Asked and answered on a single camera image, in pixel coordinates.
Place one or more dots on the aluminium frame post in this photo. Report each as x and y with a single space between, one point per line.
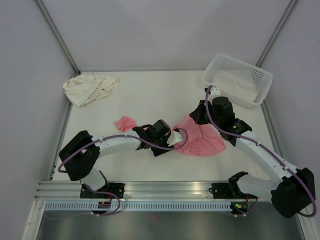
277 30
57 35

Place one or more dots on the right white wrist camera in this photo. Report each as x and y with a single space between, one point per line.
214 92

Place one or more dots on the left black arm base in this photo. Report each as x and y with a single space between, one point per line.
106 192

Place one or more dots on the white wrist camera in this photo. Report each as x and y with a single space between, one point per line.
174 138
214 92

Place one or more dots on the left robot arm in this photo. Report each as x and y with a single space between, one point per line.
79 156

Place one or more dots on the right aluminium frame post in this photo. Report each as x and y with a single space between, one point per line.
277 30

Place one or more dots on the aluminium mounting rail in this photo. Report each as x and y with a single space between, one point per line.
141 190

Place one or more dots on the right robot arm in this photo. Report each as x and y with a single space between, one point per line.
289 189

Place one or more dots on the left aluminium frame post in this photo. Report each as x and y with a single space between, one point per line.
57 35

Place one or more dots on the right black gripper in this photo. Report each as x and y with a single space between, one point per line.
197 114

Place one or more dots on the white plastic basket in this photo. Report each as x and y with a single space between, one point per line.
260 77

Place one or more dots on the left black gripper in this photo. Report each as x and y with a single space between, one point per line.
157 152

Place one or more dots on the white cloth in basket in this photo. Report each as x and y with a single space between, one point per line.
236 86

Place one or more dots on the pink t-shirt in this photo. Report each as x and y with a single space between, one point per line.
202 141

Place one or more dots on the cream white t-shirt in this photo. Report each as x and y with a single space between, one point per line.
88 87

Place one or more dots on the white slotted cable duct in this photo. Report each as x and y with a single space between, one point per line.
216 206

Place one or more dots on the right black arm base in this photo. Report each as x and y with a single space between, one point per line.
229 189

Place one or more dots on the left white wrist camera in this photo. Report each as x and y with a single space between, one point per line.
174 138

